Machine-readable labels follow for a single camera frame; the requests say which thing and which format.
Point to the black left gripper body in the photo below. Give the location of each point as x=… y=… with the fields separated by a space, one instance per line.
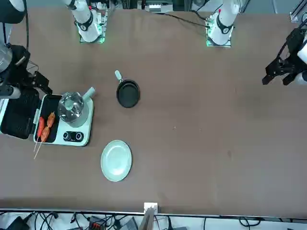
x=296 y=43

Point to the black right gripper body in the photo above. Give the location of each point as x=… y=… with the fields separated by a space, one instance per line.
x=19 y=67

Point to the silver black control knob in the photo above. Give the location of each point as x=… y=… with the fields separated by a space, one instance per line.
x=78 y=136
x=67 y=136

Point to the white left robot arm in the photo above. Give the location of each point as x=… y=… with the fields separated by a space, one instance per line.
x=224 y=21

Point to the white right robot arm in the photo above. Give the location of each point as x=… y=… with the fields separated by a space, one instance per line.
x=86 y=16

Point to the mint green cooking machine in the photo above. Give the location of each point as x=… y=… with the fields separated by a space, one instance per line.
x=88 y=124

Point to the clear glass pot lid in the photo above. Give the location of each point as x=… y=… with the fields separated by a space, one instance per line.
x=70 y=107

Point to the red sausage skewer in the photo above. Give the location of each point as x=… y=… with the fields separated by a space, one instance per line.
x=40 y=125

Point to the orange sausage skewer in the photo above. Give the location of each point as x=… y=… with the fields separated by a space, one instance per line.
x=45 y=134

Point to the mint green round plate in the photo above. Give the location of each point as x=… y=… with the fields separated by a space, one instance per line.
x=116 y=160

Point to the black power adapter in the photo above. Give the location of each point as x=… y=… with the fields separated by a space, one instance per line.
x=19 y=222

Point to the black box with red part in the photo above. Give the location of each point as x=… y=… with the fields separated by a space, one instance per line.
x=97 y=224

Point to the grey power adapter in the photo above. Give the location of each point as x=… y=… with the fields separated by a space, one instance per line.
x=131 y=224

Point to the aluminium frame rail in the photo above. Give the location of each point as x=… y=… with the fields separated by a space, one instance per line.
x=298 y=12

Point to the white table edge bracket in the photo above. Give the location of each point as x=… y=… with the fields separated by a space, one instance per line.
x=151 y=206

